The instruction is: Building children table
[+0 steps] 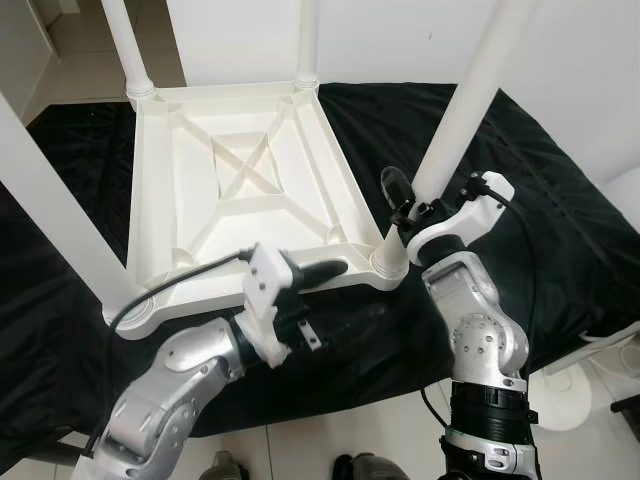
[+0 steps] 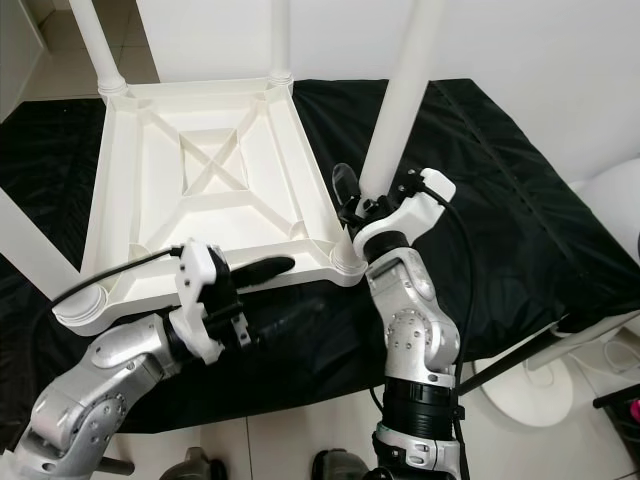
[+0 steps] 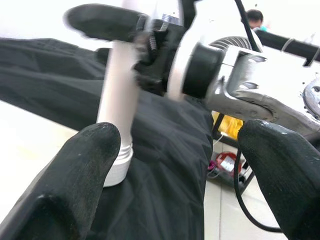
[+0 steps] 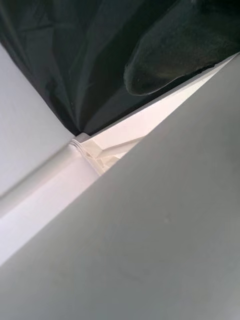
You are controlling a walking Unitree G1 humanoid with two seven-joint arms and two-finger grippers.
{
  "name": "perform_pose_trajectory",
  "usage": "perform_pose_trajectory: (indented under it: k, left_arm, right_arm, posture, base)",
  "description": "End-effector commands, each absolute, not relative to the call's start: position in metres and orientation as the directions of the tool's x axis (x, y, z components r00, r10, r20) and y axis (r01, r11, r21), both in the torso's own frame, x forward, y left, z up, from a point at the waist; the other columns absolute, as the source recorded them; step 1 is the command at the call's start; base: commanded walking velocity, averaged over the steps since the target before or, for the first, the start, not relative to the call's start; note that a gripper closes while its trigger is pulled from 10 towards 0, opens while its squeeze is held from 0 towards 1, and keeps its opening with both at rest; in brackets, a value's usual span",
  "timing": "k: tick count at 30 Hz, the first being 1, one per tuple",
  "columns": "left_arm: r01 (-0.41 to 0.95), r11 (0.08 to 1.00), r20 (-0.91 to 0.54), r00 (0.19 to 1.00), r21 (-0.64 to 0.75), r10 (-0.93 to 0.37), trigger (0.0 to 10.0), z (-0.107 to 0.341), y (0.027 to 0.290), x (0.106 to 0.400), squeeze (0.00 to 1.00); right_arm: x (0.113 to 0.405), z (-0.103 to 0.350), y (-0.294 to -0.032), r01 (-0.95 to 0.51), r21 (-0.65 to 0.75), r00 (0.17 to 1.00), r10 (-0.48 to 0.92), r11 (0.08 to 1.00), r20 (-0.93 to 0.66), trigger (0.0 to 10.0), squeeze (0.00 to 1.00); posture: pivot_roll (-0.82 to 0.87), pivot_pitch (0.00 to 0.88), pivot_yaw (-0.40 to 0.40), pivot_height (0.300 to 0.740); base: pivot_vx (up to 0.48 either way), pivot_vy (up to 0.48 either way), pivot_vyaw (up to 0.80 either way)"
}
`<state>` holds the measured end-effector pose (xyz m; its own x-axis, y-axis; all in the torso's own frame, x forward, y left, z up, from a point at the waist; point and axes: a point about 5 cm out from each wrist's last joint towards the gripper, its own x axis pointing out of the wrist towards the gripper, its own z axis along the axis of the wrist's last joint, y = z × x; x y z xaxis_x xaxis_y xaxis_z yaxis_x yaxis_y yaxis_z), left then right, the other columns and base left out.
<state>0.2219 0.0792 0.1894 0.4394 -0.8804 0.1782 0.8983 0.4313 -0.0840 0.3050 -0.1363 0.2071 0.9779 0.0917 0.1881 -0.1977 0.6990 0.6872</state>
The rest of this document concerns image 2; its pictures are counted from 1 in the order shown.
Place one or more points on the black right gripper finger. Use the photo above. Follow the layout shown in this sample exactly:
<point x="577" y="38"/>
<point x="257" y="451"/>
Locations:
<point x="344" y="180"/>

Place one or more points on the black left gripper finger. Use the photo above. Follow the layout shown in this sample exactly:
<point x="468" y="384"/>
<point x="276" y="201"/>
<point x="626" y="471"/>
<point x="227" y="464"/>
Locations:
<point x="265" y="268"/>

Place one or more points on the white plastic table leg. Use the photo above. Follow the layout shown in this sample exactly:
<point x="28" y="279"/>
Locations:
<point x="280" y="45"/>
<point x="405" y="100"/>
<point x="40" y="245"/>
<point x="98" y="50"/>

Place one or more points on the white plastic children table top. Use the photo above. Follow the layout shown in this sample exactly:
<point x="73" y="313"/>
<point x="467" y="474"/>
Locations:
<point x="140" y="180"/>

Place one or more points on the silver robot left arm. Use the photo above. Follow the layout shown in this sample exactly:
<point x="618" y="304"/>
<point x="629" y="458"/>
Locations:
<point x="105" y="385"/>

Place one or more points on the grey robot left leg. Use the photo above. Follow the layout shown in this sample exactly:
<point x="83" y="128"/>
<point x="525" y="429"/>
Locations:
<point x="206" y="466"/>

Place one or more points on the grey robot leg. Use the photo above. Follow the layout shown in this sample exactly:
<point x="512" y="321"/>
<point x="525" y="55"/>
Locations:
<point x="340" y="468"/>
<point x="206" y="466"/>

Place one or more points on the black cloth table cover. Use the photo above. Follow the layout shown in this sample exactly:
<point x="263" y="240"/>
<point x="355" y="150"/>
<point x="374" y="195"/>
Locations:
<point x="540" y="170"/>

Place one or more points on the grey robot right leg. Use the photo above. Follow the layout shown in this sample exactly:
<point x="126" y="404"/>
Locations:
<point x="340" y="468"/>

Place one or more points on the white round lamp base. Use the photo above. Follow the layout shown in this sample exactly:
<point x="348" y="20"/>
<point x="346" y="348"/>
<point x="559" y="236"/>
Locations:
<point x="530" y="395"/>

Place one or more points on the black furniture foot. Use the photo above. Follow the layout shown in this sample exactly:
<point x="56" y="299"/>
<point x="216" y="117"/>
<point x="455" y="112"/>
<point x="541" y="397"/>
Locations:
<point x="618" y="399"/>

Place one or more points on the pink small object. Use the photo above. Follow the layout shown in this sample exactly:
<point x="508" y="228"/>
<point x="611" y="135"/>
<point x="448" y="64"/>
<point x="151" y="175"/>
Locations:
<point x="634" y="409"/>

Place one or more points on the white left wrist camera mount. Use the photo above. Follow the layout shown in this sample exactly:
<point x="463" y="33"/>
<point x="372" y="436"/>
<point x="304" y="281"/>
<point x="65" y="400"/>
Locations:
<point x="195" y="280"/>

